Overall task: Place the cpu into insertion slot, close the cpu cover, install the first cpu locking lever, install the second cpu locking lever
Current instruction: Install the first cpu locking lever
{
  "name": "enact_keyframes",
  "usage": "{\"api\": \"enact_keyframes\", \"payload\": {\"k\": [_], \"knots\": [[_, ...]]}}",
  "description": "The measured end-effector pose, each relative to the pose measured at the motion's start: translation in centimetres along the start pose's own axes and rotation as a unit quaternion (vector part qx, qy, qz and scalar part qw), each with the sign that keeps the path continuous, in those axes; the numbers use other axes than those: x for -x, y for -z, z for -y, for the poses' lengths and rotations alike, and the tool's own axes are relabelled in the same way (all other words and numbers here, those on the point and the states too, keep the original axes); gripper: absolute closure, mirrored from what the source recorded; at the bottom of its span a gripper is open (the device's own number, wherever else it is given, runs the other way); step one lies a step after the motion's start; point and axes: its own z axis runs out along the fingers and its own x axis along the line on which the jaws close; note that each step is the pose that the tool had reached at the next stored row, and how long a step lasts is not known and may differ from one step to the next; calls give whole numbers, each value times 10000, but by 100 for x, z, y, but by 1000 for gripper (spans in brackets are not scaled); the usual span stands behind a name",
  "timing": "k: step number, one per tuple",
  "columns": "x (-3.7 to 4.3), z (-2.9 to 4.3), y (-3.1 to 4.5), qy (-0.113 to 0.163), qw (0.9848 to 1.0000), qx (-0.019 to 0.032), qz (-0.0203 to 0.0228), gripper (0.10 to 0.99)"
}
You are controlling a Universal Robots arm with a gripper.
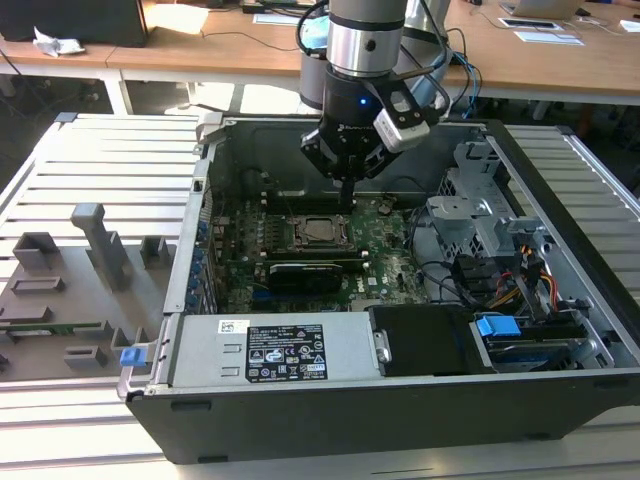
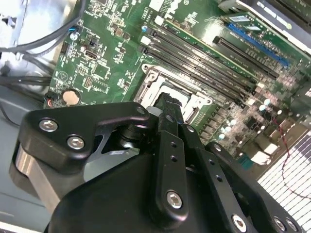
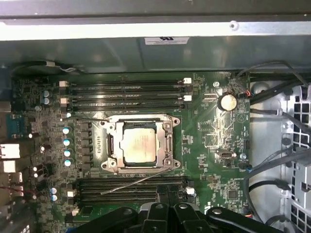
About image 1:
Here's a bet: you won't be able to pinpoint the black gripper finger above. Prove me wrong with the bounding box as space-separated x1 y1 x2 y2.
347 143 401 206
299 128 350 206

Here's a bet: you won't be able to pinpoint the silver socket cover frame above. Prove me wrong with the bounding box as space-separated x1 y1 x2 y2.
294 215 350 249

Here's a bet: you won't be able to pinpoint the thin metal locking lever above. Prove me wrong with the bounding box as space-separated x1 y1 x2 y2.
288 242 354 253

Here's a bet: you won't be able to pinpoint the CPU socket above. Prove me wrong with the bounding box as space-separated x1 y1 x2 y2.
290 213 353 252

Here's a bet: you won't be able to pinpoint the black RAM slot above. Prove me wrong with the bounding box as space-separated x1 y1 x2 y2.
266 248 365 259
263 255 370 272

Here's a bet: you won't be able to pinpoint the metal drive cage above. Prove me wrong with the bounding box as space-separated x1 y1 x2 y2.
425 141 551 261

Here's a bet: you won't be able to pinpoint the pale blue teach pendant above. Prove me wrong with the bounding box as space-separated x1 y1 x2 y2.
407 49 455 119

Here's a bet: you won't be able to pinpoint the green motherboard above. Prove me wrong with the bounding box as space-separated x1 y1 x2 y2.
208 192 432 315

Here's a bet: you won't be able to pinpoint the black keyboard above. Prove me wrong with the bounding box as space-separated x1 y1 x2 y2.
241 0 321 15

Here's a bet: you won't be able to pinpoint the black graphics card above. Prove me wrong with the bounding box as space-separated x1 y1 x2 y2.
268 261 345 297

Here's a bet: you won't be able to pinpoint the wooden desk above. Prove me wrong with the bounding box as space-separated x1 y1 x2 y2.
0 0 329 119
439 0 640 121

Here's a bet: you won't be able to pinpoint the black plastic shroud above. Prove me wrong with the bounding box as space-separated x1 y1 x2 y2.
368 304 499 379

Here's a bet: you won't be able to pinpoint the white framed tablet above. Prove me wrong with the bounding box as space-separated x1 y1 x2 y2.
498 17 564 32

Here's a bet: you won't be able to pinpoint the blue disk carrier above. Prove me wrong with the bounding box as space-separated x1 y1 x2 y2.
469 312 601 374

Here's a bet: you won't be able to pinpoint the silver laptop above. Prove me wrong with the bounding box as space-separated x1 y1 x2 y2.
499 0 584 17

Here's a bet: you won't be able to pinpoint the grey power supply unit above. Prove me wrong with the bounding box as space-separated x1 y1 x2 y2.
167 313 386 389

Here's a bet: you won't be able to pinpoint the black PC case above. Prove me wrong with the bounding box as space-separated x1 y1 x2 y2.
115 113 640 466

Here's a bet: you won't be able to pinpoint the black monitor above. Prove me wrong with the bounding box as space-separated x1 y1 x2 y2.
0 0 150 50

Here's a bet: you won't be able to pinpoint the crumpled white paper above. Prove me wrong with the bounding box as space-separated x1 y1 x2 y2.
32 25 87 57

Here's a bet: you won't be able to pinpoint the blue case latch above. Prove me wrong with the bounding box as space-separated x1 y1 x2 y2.
120 347 147 370

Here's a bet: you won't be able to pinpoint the grey parts rack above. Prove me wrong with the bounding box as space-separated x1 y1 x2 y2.
0 202 176 382

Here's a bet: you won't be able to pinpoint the green RAM stick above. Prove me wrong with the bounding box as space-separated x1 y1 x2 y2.
0 322 104 341

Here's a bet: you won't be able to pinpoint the blue cables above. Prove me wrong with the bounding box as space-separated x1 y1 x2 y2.
447 47 485 121

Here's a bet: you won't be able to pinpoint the black cable bundle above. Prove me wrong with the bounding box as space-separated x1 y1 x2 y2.
449 253 499 307

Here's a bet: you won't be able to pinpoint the coloured wire bundle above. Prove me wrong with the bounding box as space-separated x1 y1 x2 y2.
492 242 561 314

